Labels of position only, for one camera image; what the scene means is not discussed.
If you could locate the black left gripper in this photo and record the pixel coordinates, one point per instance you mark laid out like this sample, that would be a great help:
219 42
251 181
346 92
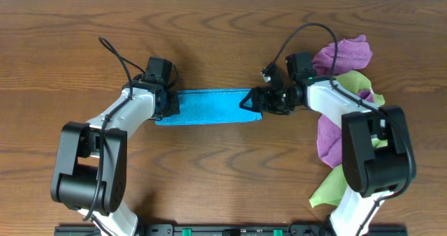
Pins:
173 104

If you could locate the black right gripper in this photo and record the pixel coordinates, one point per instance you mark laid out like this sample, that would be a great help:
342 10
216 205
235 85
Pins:
258 106

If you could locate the blue microfiber cloth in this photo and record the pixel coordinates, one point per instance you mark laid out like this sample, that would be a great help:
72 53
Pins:
210 106

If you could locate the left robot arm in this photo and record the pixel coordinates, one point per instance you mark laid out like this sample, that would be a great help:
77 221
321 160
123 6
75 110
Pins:
90 168

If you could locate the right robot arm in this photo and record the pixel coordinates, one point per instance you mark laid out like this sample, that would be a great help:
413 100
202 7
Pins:
377 158

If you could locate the lower purple microfiber cloth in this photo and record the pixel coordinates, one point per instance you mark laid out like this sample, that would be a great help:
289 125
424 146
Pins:
329 135

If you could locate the purple microfiber cloth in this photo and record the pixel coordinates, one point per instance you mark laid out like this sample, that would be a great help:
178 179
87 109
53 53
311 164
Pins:
352 54
329 135

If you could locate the upper green microfiber cloth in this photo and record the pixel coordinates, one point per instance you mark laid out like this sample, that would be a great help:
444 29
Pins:
358 84

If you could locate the green microfiber cloth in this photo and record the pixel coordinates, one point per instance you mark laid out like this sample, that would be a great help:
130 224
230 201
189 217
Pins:
358 84
331 189

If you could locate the upper purple microfiber cloth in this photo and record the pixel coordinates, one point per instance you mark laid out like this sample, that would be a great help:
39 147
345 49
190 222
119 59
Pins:
352 54

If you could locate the lower green microfiber cloth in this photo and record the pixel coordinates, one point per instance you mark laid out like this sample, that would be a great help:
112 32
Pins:
331 189

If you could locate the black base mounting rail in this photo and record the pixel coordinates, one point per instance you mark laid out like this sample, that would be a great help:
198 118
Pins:
298 229

